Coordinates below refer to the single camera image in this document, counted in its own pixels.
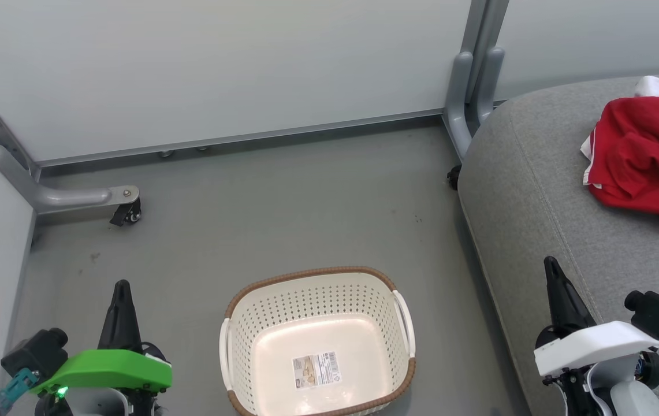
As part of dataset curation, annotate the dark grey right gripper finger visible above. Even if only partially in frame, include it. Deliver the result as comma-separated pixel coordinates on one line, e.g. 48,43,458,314
550,256,597,332
543,256,574,337

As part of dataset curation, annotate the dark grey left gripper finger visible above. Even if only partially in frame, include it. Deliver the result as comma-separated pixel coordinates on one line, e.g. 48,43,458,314
97,280,123,351
122,280,144,350

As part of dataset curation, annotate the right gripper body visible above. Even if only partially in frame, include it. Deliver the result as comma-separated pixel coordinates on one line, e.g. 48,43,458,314
533,321,659,416

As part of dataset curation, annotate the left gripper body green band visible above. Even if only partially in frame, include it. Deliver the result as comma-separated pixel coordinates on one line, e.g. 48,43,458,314
30,346,174,416

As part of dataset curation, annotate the red clothing with white stripes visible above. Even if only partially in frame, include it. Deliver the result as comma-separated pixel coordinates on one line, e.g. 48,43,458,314
580,95,659,239

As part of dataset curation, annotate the cream perforated laundry basket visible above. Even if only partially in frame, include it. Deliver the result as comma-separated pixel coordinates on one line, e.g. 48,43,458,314
219,266,416,416

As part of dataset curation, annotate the grey fabric sofa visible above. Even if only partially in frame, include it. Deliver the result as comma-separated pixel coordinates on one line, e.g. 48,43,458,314
457,71,659,416

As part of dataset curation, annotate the paper label sticker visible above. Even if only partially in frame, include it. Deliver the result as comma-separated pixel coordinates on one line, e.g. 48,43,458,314
292,351,342,391

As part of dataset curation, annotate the teal cable connector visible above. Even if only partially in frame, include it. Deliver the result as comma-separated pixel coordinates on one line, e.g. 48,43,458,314
0,369,39,415

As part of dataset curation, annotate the grey partition foot with bracket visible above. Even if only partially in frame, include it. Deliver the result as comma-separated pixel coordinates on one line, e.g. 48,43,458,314
0,72,140,216

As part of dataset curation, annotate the grey partition bottom rail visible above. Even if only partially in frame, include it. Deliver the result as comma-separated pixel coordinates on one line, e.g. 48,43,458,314
35,109,446,169

